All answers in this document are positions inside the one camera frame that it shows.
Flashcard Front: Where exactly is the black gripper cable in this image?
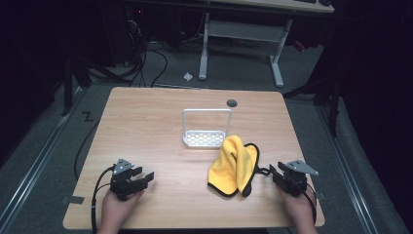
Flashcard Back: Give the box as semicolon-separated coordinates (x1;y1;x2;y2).
91;165;117;234
300;181;319;226

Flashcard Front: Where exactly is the person's left hand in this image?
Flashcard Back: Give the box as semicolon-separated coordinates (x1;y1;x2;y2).
96;190;146;234

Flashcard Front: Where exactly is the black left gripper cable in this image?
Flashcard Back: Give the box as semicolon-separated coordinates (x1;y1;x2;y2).
91;165;117;234

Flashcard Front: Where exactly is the metal floor rail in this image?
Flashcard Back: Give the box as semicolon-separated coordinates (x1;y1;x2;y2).
0;87;86;227
317;106;382;234

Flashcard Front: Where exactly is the black cable under table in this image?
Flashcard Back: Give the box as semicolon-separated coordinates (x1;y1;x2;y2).
73;119;100;181

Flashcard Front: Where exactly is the white wire rack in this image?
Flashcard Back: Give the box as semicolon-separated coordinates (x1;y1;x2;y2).
181;107;234;149

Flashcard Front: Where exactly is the grey tape piece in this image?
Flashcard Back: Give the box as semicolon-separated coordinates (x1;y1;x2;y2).
61;195;86;206

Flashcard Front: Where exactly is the black metal stand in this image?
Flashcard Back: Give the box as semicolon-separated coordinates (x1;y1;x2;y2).
282;76;344;138
60;58;94;117

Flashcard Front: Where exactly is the bundle of black floor cables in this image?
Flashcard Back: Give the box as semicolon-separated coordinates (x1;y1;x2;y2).
120;19;169;89

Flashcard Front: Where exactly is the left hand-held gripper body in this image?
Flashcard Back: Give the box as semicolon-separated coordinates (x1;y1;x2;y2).
109;158;145;201

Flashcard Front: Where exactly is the yellow cloth with black edge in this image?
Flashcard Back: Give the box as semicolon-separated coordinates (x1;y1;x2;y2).
206;135;271;199

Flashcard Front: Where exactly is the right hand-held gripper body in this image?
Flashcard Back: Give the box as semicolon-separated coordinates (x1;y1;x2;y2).
274;159;319;198

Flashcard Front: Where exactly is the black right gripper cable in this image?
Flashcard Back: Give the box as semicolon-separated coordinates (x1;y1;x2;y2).
300;181;319;226

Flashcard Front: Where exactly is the desk with white legs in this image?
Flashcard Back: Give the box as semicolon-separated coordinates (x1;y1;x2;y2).
194;0;336;89

